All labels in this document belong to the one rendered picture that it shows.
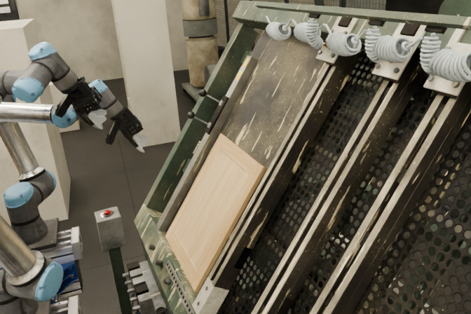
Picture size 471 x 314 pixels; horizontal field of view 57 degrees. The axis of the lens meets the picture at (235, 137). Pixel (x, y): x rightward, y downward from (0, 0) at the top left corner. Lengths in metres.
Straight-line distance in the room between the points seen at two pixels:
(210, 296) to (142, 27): 4.17
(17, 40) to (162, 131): 2.44
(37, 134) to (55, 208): 0.72
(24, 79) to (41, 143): 2.69
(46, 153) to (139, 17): 2.09
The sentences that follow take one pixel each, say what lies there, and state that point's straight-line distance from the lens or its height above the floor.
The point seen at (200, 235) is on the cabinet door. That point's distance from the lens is 1.88.
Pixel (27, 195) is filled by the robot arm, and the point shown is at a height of 1.25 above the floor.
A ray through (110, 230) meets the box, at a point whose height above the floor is 0.86.
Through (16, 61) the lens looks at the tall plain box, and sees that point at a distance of 3.92.
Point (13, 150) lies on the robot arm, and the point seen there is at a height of 1.40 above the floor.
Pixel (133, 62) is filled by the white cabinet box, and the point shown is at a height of 1.11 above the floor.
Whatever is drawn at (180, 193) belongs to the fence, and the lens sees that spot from 2.13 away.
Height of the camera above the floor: 2.06
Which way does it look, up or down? 21 degrees down
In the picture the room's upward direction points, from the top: 4 degrees counter-clockwise
